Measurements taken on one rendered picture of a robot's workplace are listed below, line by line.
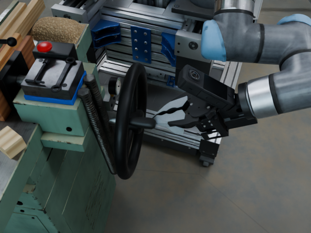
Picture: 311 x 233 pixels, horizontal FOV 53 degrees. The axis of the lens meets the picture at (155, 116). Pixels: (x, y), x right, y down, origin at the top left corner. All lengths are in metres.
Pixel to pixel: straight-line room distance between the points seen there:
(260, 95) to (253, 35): 0.11
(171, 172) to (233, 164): 0.33
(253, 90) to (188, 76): 0.12
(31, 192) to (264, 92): 0.51
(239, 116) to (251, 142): 1.18
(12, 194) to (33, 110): 0.16
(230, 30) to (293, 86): 0.15
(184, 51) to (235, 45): 0.55
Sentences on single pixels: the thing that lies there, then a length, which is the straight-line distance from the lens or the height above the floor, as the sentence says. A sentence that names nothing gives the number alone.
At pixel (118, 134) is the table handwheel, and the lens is 0.64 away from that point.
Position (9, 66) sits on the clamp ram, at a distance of 0.70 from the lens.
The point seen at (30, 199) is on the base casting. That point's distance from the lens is 0.77.
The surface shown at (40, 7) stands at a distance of 1.02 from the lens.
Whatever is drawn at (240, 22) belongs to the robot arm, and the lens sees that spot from 0.61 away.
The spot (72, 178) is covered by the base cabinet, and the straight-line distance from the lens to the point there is 0.95.
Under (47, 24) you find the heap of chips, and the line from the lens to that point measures 0.91.
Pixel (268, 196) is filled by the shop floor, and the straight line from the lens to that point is 1.66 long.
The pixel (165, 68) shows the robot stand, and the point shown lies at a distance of 1.39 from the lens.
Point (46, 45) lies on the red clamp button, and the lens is 0.67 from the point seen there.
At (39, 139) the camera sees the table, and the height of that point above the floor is 0.87.
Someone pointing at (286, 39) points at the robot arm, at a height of 1.07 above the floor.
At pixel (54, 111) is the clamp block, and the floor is 0.95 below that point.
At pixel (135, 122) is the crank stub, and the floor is 0.91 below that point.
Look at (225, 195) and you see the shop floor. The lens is 1.60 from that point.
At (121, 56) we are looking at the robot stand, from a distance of 1.44.
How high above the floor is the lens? 1.41
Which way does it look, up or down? 50 degrees down
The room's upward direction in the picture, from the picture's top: straight up
